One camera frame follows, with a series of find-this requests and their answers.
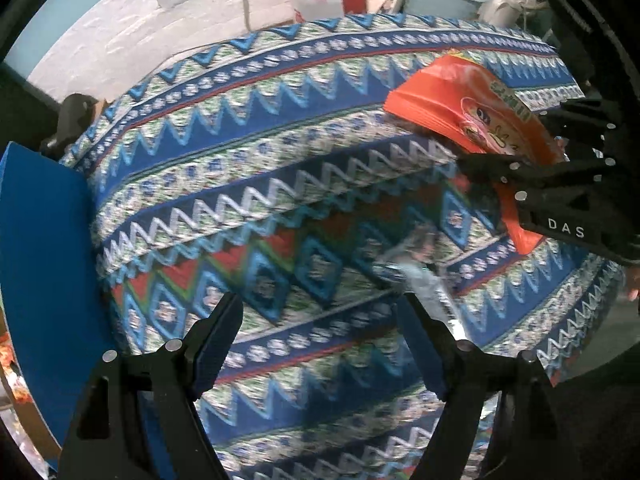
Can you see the clear plastic wrapper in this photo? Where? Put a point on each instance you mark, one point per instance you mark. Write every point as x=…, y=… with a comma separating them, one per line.
x=422, y=275

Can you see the black device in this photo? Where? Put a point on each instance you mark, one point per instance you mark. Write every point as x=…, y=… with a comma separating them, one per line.
x=70, y=125

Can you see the orange-red snack packet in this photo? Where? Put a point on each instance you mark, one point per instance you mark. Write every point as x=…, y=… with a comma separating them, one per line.
x=450, y=100

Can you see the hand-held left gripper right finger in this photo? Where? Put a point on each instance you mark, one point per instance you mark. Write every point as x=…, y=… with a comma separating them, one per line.
x=425, y=355

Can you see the white kettle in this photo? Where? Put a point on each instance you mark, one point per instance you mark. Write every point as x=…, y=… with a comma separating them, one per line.
x=500, y=7

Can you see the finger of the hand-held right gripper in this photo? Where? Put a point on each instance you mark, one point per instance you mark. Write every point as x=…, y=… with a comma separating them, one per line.
x=505, y=172
x=575, y=117

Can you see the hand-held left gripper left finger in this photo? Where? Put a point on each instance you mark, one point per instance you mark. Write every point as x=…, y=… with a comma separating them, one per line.
x=216, y=347

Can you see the blue patterned tablecloth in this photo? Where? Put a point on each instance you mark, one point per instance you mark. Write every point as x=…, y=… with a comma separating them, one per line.
x=250, y=135

